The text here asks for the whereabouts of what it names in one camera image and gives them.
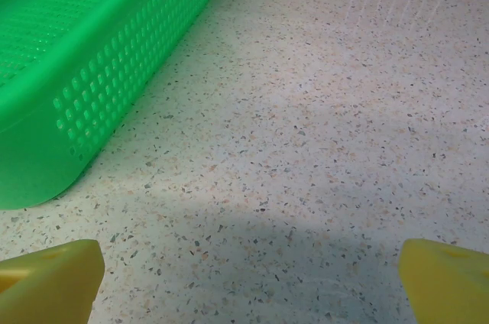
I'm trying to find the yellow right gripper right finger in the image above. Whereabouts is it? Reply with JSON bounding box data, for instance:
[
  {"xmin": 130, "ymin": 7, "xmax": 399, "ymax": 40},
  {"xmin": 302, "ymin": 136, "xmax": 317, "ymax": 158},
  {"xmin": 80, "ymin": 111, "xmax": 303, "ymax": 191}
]
[{"xmin": 398, "ymin": 238, "xmax": 489, "ymax": 324}]

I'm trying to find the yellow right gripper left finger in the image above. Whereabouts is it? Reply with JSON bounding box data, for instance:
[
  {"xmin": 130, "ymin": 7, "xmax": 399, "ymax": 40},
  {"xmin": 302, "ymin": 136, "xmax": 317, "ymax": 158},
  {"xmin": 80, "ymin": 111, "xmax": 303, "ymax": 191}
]
[{"xmin": 0, "ymin": 238, "xmax": 106, "ymax": 324}]

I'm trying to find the bright green plastic basket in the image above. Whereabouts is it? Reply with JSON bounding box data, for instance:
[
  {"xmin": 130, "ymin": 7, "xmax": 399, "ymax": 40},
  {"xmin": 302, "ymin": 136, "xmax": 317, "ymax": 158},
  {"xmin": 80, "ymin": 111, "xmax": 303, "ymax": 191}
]
[{"xmin": 0, "ymin": 0, "xmax": 218, "ymax": 211}]

